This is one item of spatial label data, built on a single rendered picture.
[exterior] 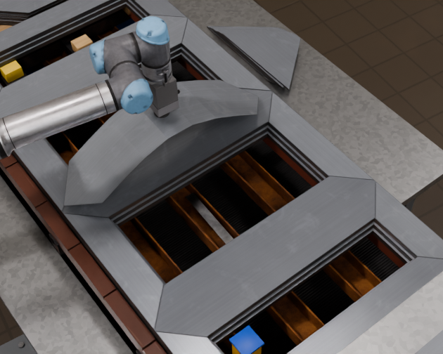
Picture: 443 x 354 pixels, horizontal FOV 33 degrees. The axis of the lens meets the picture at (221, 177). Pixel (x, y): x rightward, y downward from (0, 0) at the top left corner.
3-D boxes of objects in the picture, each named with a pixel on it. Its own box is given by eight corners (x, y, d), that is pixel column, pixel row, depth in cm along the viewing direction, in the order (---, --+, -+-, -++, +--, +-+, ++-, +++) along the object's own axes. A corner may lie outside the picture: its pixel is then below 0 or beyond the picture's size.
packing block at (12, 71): (17, 67, 249) (14, 58, 246) (24, 75, 247) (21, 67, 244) (1, 75, 247) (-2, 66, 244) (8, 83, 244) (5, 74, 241)
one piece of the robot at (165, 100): (186, 65, 186) (190, 110, 199) (168, 46, 191) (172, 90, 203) (152, 81, 183) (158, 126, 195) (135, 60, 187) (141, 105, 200)
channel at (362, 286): (100, 20, 279) (98, 9, 275) (429, 339, 196) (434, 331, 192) (81, 28, 276) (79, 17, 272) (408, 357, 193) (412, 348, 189)
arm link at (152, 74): (160, 44, 188) (177, 62, 184) (162, 57, 192) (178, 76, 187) (135, 55, 185) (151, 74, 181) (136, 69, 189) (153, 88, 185)
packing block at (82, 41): (87, 42, 256) (85, 33, 253) (94, 50, 254) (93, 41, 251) (72, 49, 254) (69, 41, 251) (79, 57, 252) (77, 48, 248)
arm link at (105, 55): (99, 67, 170) (144, 54, 172) (85, 37, 176) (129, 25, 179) (104, 91, 176) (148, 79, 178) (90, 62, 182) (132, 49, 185)
